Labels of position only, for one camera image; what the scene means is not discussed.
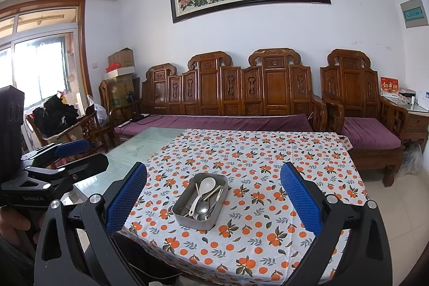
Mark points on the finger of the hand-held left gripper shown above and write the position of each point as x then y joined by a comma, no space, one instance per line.
83,167
70,148

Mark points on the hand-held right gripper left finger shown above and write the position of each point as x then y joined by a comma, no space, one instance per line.
125,200

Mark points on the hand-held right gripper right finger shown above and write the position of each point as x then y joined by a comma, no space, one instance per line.
301,199

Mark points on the metal tray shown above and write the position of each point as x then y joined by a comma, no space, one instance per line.
187,222

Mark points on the metal spoon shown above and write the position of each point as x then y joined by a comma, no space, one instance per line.
202,207
201,217

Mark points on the large white plastic spoon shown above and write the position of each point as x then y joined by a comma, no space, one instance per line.
207,185

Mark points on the light wooden chopstick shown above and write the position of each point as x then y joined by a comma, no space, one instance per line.
211,190

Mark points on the person's left forearm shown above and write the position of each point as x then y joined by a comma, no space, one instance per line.
13,267

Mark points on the person's left hand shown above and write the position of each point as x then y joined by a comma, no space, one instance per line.
16,225

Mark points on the wooden chair with clothes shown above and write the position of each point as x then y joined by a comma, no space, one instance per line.
90,132

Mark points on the pile of black clothes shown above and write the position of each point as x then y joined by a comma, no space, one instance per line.
55,115

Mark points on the clear plastic bag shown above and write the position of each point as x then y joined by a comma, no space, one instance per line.
100,111

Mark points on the orange print tablecloth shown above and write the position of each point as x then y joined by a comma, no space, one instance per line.
268,155

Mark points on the wooden armchair holding boxes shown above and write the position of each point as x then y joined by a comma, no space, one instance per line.
105,101

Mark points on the white remote control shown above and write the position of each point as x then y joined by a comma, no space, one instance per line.
124,123

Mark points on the stack of cardboard boxes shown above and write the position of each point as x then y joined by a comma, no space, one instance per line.
120,88

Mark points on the small black fan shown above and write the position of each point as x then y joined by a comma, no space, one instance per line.
131,97

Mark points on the wooden framed balcony window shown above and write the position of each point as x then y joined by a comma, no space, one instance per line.
40,71

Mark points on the white box with red contents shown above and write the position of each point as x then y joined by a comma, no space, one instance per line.
118,72

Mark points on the purple armchair seat cushion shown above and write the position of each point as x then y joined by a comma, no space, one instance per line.
370,133

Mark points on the brown cardboard box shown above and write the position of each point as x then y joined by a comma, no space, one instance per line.
121,58

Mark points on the long purple sofa cushion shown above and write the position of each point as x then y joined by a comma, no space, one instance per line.
218,123

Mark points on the plastic bag beside side table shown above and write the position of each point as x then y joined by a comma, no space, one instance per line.
413,158

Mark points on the carved wooden armchair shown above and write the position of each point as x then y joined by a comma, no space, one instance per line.
352,88

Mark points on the carved wooden sofa bench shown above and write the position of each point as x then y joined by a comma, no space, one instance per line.
234,88

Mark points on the wooden side table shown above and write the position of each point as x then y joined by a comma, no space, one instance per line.
415,125

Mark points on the red gift box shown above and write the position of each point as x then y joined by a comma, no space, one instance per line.
389,85

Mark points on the tissue box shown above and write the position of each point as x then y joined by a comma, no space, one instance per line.
406,93

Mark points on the white and blue box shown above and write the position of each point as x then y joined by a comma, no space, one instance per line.
423,99

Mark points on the grey electrical panel box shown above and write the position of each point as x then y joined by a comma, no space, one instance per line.
415,12

